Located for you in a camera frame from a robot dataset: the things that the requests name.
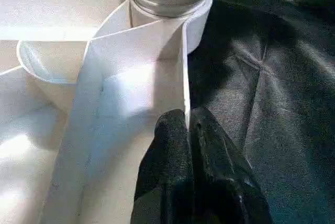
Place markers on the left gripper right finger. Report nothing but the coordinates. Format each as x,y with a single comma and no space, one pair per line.
225,182

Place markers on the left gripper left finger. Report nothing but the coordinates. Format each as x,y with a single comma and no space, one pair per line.
165,182

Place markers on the white plastic table top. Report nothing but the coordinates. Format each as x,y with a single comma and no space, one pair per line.
52,25

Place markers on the black plastic mat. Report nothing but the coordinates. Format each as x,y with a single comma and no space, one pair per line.
272,88

